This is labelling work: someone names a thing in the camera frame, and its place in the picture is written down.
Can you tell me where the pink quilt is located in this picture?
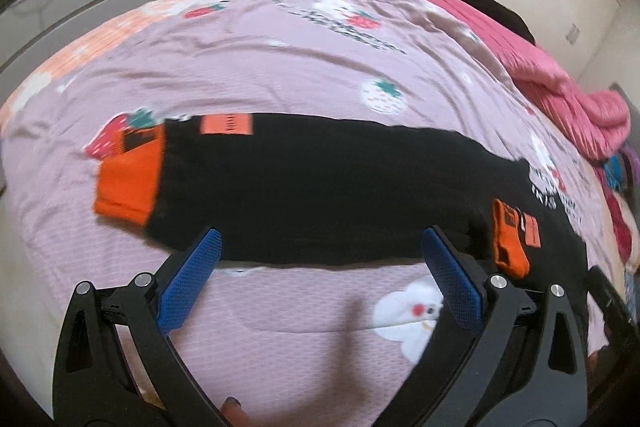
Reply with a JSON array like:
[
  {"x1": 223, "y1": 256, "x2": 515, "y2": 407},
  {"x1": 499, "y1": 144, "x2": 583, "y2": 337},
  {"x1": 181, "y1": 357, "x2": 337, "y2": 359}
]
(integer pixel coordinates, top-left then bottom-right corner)
[{"x1": 340, "y1": 0, "x2": 632, "y2": 160}]

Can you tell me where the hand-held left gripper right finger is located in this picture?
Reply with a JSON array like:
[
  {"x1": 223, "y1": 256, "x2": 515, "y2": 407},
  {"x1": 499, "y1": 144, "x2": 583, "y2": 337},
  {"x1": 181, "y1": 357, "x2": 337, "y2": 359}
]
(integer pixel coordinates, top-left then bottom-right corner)
[{"x1": 385, "y1": 226, "x2": 587, "y2": 427}]

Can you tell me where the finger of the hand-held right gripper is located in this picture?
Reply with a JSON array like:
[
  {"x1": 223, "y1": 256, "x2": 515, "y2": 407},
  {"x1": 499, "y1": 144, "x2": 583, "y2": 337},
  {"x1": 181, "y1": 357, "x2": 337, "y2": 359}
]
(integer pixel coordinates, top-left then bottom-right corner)
[{"x1": 586, "y1": 264, "x2": 632, "y2": 345}]

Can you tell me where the pink strawberry printed bedsheet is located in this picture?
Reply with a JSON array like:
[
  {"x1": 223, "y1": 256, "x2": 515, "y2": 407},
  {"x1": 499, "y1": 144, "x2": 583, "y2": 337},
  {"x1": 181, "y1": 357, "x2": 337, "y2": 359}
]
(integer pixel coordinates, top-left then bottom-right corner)
[{"x1": 0, "y1": 0, "x2": 631, "y2": 427}]

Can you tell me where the colourful striped pillow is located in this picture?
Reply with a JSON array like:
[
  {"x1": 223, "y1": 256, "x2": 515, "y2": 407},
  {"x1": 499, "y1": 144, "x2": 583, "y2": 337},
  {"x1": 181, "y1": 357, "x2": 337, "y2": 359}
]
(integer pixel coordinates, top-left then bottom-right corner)
[{"x1": 597, "y1": 147, "x2": 640, "y2": 192}]

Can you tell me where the red blanket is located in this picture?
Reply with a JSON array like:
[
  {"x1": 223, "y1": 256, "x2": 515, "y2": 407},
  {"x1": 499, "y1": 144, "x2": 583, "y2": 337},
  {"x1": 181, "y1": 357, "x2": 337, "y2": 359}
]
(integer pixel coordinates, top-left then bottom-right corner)
[{"x1": 600, "y1": 187, "x2": 638, "y2": 260}]

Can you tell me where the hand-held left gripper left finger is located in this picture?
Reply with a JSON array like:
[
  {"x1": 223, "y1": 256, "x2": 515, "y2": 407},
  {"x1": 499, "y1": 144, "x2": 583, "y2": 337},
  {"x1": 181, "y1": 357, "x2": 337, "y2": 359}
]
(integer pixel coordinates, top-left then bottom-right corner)
[{"x1": 52, "y1": 226, "x2": 236, "y2": 427}]

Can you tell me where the black garment with orange cuffs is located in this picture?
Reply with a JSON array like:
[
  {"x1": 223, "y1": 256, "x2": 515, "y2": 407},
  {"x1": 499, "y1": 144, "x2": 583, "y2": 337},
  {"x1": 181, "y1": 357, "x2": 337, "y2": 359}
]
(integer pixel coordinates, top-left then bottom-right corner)
[{"x1": 94, "y1": 112, "x2": 591, "y2": 353}]

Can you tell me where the person's left hand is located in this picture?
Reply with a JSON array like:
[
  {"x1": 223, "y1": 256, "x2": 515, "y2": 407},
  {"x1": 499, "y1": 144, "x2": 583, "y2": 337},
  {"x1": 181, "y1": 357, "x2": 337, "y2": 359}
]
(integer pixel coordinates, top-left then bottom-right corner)
[{"x1": 220, "y1": 397, "x2": 246, "y2": 427}]

